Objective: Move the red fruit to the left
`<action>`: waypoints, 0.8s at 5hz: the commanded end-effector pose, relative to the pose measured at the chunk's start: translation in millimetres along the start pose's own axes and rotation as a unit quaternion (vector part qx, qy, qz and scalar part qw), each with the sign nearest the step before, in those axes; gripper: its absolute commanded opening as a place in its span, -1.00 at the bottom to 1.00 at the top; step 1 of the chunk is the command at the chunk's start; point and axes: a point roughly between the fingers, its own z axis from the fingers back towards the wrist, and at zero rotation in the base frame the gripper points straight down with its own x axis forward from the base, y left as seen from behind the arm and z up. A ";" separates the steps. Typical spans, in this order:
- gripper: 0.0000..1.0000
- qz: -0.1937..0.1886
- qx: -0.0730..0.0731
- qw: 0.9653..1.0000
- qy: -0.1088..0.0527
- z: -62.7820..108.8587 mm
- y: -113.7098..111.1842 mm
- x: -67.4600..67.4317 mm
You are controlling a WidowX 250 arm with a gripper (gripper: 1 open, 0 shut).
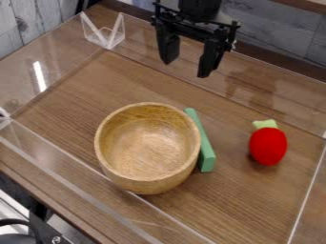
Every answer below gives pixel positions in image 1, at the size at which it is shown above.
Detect red felt strawberry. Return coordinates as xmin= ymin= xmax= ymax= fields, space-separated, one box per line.
xmin=248 ymin=119 xmax=287 ymax=166

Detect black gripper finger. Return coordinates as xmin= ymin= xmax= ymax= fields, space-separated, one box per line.
xmin=198 ymin=38 xmax=224 ymax=78
xmin=155 ymin=22 xmax=179 ymax=65

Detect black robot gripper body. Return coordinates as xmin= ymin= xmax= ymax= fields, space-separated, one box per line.
xmin=151 ymin=0 xmax=240 ymax=51

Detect wooden bowl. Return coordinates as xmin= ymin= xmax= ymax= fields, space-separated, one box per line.
xmin=95 ymin=102 xmax=202 ymax=195

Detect clear acrylic enclosure wall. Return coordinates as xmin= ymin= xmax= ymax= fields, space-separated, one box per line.
xmin=0 ymin=9 xmax=326 ymax=244

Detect green rectangular block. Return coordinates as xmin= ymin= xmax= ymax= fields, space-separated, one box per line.
xmin=184 ymin=108 xmax=216 ymax=173

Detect black metal table bracket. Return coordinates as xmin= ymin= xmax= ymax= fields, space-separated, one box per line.
xmin=29 ymin=203 xmax=73 ymax=244

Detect black cable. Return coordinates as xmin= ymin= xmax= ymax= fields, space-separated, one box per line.
xmin=0 ymin=217 xmax=32 ymax=229

